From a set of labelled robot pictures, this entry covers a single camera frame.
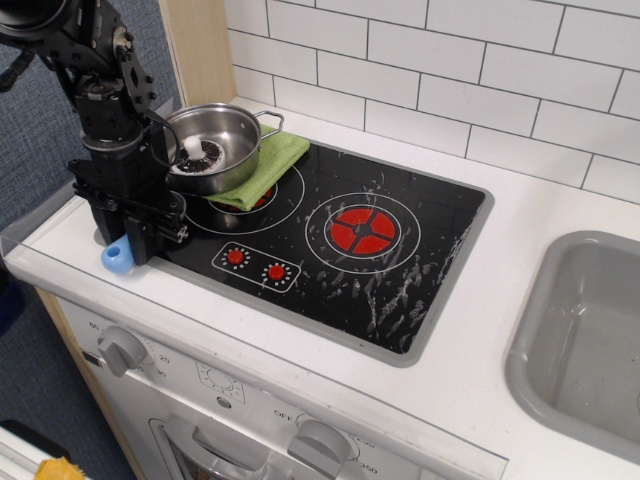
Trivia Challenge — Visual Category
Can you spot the white and black mushroom toy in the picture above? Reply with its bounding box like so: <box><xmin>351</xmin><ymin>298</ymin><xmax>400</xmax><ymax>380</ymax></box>
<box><xmin>172</xmin><ymin>136</ymin><xmax>226</xmax><ymax>175</ymax></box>

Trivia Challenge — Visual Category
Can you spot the green folded cloth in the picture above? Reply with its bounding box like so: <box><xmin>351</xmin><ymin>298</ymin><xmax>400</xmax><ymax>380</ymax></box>
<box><xmin>205</xmin><ymin>125</ymin><xmax>310</xmax><ymax>211</ymax></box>

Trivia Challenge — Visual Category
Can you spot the yellow object at corner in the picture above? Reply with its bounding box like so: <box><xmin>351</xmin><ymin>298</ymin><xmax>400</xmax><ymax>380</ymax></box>
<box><xmin>34</xmin><ymin>457</ymin><xmax>86</xmax><ymax>480</ymax></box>

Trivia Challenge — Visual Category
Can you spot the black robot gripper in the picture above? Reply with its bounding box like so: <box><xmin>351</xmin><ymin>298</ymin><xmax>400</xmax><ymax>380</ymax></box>
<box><xmin>69</xmin><ymin>134</ymin><xmax>188</xmax><ymax>265</ymax></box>

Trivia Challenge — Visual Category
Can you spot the black toy stove top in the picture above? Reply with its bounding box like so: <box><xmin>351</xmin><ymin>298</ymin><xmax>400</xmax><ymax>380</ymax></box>
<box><xmin>154</xmin><ymin>144</ymin><xmax>494</xmax><ymax>367</ymax></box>

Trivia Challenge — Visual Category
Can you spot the left grey oven dial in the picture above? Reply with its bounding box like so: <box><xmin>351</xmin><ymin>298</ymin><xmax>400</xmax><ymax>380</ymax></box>
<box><xmin>97</xmin><ymin>326</ymin><xmax>147</xmax><ymax>378</ymax></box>

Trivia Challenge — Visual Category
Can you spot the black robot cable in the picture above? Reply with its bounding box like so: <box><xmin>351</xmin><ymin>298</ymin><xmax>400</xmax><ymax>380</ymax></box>
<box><xmin>144</xmin><ymin>109</ymin><xmax>181</xmax><ymax>169</ymax></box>

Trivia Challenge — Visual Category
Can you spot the red stove knob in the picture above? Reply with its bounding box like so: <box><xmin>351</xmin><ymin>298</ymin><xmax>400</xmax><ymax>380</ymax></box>
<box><xmin>266</xmin><ymin>264</ymin><xmax>287</xmax><ymax>282</ymax></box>
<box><xmin>226</xmin><ymin>248</ymin><xmax>246</xmax><ymax>267</ymax></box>

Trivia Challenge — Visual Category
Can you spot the right grey oven dial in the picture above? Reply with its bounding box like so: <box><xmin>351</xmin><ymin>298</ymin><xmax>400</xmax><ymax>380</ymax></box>
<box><xmin>287</xmin><ymin>420</ymin><xmax>352</xmax><ymax>479</ymax></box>

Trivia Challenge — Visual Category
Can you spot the blue and grey toy spoon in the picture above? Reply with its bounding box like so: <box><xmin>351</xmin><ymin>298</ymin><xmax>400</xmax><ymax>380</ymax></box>
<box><xmin>101</xmin><ymin>235</ymin><xmax>135</xmax><ymax>275</ymax></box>

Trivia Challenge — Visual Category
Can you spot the light wooden side post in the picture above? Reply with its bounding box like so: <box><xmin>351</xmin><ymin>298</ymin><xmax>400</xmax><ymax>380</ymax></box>
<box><xmin>159</xmin><ymin>0</ymin><xmax>236</xmax><ymax>106</ymax></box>

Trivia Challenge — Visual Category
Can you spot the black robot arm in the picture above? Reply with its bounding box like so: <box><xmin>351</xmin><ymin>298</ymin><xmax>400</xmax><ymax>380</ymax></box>
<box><xmin>1</xmin><ymin>1</ymin><xmax>187</xmax><ymax>265</ymax></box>

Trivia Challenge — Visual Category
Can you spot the grey oven dial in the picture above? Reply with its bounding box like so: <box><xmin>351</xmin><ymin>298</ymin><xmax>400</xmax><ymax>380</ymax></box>
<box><xmin>97</xmin><ymin>326</ymin><xmax>147</xmax><ymax>378</ymax></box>
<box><xmin>287</xmin><ymin>420</ymin><xmax>352</xmax><ymax>479</ymax></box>

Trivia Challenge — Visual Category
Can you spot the right red stove knob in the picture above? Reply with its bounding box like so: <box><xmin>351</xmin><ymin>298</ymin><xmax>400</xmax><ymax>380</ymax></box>
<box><xmin>266</xmin><ymin>264</ymin><xmax>287</xmax><ymax>282</ymax></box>

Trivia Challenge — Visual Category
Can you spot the left red stove knob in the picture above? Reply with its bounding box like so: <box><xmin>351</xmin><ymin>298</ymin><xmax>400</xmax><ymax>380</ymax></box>
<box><xmin>226</xmin><ymin>248</ymin><xmax>246</xmax><ymax>267</ymax></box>

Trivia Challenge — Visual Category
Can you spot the white toy oven front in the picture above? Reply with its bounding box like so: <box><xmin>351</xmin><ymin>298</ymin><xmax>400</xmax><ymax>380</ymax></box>
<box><xmin>60</xmin><ymin>301</ymin><xmax>506</xmax><ymax>479</ymax></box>

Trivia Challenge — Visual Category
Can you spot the grey plastic sink basin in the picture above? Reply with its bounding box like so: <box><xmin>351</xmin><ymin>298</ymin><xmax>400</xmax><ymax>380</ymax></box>
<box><xmin>505</xmin><ymin>231</ymin><xmax>639</xmax><ymax>463</ymax></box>

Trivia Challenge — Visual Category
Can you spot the silver metal pot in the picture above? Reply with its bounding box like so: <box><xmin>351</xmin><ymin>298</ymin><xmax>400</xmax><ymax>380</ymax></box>
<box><xmin>165</xmin><ymin>103</ymin><xmax>284</xmax><ymax>197</ymax></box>

